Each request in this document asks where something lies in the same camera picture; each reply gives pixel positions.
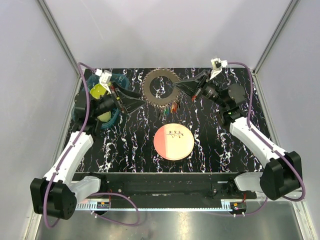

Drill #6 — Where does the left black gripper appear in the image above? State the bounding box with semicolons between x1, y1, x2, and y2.
92;81;147;118

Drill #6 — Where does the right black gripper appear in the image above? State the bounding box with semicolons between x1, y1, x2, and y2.
173;70;228;110

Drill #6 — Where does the large metal keyring with keys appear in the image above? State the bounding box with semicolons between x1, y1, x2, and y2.
141;68;181;116

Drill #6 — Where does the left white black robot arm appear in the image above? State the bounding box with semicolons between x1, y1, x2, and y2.
30;86;145;220

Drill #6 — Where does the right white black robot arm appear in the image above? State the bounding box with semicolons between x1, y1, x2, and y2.
173;70;302;201

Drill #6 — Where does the teal plastic bin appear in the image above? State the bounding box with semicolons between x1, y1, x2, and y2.
71;71;131;130

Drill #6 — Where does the cream mug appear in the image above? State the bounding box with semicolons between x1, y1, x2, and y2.
97;111;112;123

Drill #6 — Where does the yellow-green dotted plate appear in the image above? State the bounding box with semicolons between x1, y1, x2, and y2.
89;83;109;100

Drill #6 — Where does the pink and cream round plate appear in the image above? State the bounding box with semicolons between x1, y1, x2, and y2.
153;123;195;161

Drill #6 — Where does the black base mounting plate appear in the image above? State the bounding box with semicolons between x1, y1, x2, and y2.
72;172;257;200

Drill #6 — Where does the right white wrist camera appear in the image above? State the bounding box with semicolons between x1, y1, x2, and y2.
210;57;228;80

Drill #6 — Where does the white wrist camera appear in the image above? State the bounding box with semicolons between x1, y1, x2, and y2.
95;69;112;89
210;57;228;80

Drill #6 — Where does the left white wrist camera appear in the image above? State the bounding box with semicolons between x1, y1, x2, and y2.
95;69;112;89

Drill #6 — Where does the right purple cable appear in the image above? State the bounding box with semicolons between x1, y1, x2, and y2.
207;61;306;217

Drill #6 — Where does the purple cable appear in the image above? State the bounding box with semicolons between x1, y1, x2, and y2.
42;62;142;229
207;61;306;217

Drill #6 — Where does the aluminium front rail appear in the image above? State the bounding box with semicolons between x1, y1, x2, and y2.
33;181;306;211

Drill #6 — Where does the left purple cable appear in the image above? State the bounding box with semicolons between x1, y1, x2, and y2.
42;62;142;229

